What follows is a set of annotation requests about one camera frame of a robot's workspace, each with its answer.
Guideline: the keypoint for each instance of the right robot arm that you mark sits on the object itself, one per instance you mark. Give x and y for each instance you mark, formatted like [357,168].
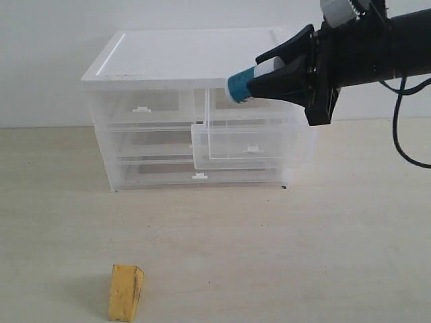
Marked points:
[365,48]

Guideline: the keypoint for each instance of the blue bottle white cap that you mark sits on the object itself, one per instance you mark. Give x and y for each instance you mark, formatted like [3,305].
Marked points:
[236,85]

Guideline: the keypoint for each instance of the yellow cheese wedge block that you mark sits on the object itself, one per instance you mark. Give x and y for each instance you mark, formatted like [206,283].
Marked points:
[125,290]

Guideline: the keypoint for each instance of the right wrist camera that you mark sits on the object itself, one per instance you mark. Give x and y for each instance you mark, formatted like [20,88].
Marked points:
[338,12]

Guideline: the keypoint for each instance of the white plastic drawer cabinet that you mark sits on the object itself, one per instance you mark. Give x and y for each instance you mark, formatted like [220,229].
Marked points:
[148,60]

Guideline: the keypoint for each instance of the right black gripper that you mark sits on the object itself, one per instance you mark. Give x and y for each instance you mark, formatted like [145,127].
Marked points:
[282,74]

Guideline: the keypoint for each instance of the bottom wide clear drawer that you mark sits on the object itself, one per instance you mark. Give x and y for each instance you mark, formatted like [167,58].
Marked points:
[142,175]

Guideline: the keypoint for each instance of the middle wide clear drawer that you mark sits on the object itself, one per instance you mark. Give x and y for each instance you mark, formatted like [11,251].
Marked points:
[137,143]

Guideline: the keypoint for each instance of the wide clear drawer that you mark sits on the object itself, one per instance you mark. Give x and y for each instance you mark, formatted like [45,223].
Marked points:
[142,175]
[137,143]

